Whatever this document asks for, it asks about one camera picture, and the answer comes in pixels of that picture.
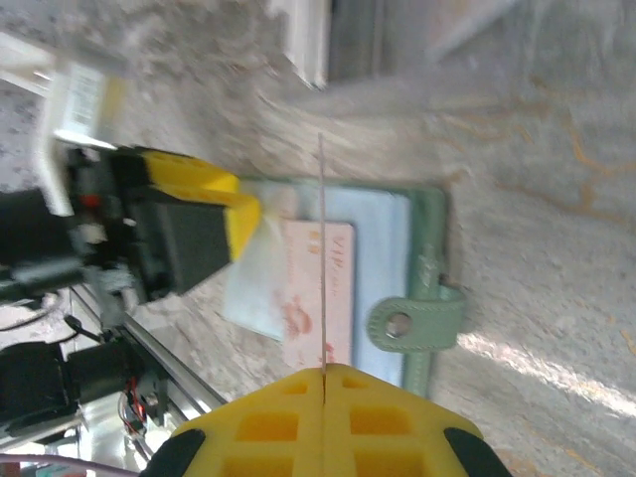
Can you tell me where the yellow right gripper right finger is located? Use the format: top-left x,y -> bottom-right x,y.
323,362 -> 514,477

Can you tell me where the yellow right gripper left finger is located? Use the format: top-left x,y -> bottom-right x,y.
147,366 -> 325,477

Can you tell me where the white card with red print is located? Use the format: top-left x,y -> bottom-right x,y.
280,221 -> 358,370

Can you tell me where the aluminium mounting rail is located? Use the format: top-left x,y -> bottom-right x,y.
69,285 -> 228,428

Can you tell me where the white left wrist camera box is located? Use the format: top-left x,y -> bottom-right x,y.
29,62 -> 125,218

